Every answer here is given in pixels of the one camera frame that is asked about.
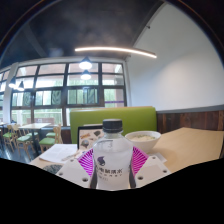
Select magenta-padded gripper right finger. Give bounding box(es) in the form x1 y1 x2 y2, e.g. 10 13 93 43
128 145 172 189

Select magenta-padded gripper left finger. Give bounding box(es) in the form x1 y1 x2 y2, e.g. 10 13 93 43
54 147 98 189

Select clear plastic water bottle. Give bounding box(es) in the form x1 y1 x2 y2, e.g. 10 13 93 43
89 118 135 192

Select white paper napkin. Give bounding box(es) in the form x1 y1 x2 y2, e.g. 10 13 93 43
146 152 168 164

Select white ceramic bowl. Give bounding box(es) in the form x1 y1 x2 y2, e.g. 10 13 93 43
124 130 162 154

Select white paper sheets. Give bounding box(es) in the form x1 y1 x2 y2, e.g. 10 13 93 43
38 143 79 164

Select green upholstered bench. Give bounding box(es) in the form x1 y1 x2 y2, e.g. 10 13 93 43
69 106 158 145

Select group of green-seated wooden chairs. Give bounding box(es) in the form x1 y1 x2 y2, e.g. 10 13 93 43
0 123 64 158

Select light wooden dining table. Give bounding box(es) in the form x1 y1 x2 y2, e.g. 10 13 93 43
18 122 53 154

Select group of pendant lamps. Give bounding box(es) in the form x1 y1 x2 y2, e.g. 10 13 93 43
8 56 94 93

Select curved linear ceiling light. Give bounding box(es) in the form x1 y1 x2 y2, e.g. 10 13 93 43
74 45 158 60

